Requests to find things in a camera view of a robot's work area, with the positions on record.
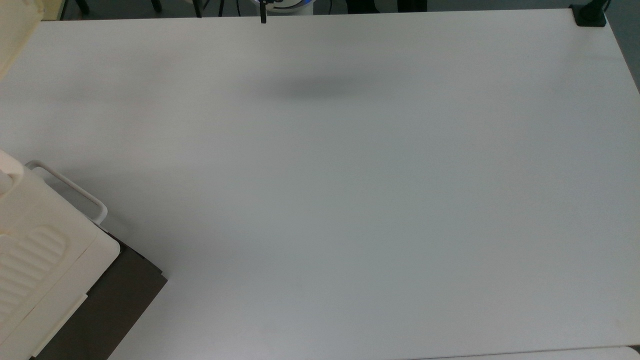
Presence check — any white drawer handle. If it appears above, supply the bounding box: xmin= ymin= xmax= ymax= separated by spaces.
xmin=24 ymin=159 xmax=109 ymax=226

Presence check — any black table clamp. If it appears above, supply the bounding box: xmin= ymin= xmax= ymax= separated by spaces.
xmin=569 ymin=0 xmax=609 ymax=28

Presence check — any cream plastic cabinet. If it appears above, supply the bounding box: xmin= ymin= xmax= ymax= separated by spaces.
xmin=0 ymin=149 xmax=122 ymax=360

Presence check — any dark brown drawer unit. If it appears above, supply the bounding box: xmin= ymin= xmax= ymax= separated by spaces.
xmin=30 ymin=226 xmax=168 ymax=360

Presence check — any cream plastic object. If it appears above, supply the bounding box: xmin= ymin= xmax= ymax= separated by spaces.
xmin=0 ymin=0 xmax=44 ymax=82

